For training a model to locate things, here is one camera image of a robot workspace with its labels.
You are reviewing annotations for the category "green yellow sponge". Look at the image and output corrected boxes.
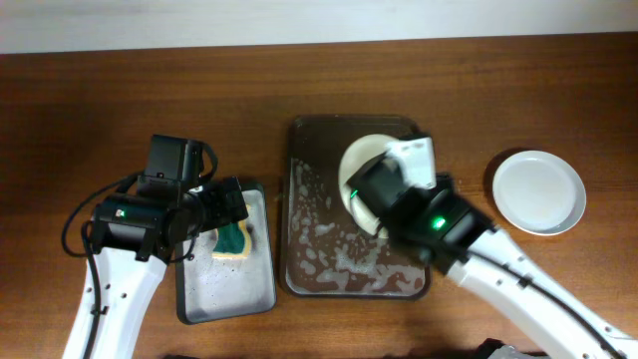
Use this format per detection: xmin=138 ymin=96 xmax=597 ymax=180
xmin=211 ymin=219 xmax=252 ymax=259

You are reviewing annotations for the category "light green plate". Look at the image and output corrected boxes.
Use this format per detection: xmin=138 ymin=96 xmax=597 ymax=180
xmin=491 ymin=151 xmax=587 ymax=236

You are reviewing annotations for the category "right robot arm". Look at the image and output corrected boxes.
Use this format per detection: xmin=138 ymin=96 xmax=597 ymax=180
xmin=347 ymin=153 xmax=637 ymax=358

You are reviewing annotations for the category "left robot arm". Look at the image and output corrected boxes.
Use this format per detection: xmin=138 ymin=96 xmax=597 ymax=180
xmin=63 ymin=135 xmax=248 ymax=358

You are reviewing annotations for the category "small black soapy tray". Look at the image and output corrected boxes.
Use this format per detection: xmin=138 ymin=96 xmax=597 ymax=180
xmin=176 ymin=182 xmax=276 ymax=325

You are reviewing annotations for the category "large brown serving tray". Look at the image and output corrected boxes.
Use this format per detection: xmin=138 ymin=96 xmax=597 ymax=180
xmin=280 ymin=115 xmax=432 ymax=300

